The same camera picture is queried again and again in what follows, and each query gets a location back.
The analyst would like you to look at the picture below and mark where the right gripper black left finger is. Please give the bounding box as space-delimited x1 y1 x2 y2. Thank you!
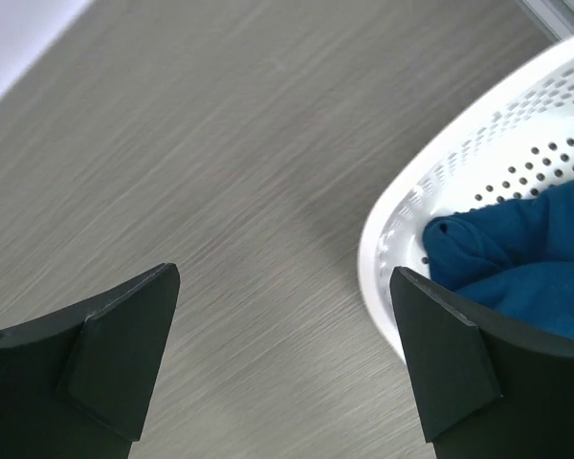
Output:
0 263 180 458

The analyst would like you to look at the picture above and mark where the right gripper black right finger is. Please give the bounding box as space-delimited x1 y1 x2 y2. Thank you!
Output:
390 267 574 458

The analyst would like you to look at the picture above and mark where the dark blue t shirt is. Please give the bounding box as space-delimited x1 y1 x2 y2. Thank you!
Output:
422 180 574 339

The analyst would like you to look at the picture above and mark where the white perforated laundry basket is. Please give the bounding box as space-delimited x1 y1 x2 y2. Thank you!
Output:
358 37 574 358

